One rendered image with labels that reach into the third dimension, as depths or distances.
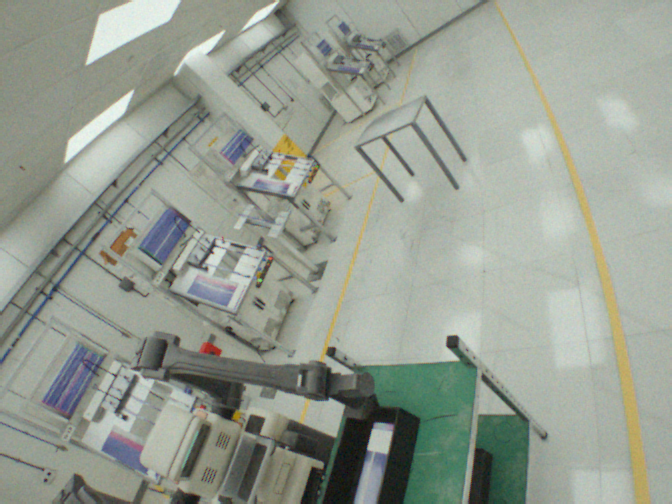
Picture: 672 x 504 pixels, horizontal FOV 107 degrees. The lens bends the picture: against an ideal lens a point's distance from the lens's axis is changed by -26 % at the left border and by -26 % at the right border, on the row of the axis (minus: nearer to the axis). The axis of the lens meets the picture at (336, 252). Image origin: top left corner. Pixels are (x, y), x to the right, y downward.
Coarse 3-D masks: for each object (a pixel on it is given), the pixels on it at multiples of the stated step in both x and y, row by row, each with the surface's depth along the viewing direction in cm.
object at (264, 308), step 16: (256, 288) 327; (272, 288) 341; (256, 304) 322; (272, 304) 336; (288, 304) 351; (224, 320) 300; (256, 320) 317; (272, 320) 332; (224, 336) 336; (240, 336) 317; (256, 336) 312; (272, 336) 326
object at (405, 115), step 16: (400, 112) 279; (416, 112) 255; (432, 112) 277; (368, 128) 308; (384, 128) 280; (400, 128) 260; (416, 128) 253; (368, 160) 308; (400, 160) 345; (464, 160) 306; (384, 176) 321; (448, 176) 280
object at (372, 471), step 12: (372, 432) 84; (384, 432) 82; (372, 444) 82; (384, 444) 79; (372, 456) 79; (384, 456) 77; (372, 468) 77; (360, 480) 76; (372, 480) 74; (360, 492) 74; (372, 492) 72
